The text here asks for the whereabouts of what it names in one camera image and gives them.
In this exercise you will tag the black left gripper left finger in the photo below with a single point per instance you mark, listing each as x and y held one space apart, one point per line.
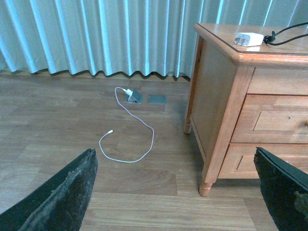
60 203

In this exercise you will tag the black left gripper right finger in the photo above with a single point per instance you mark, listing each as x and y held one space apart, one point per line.
284 189

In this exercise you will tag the wooden drawer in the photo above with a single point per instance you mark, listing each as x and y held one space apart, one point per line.
272 119
239 160

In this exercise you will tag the white charger adapter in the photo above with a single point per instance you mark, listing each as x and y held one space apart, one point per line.
248 39

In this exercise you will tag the wooden nightstand cabinet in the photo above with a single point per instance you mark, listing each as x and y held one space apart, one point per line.
224 74

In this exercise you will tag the small white floor plug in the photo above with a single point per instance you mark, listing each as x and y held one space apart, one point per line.
128 92

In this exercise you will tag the open grey floor socket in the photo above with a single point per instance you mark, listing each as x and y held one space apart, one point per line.
136 97

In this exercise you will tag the closed grey floor socket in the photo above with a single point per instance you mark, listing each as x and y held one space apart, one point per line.
157 99

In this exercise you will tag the light blue pleated curtain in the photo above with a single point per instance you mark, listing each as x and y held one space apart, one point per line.
126 36

